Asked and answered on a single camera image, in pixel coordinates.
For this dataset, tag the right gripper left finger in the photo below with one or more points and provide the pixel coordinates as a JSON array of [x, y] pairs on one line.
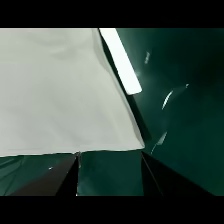
[[58, 180]]

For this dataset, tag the white garment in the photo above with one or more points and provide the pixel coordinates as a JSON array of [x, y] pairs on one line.
[[63, 96]]

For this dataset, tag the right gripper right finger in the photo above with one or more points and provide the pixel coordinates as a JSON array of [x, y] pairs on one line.
[[166, 180]]

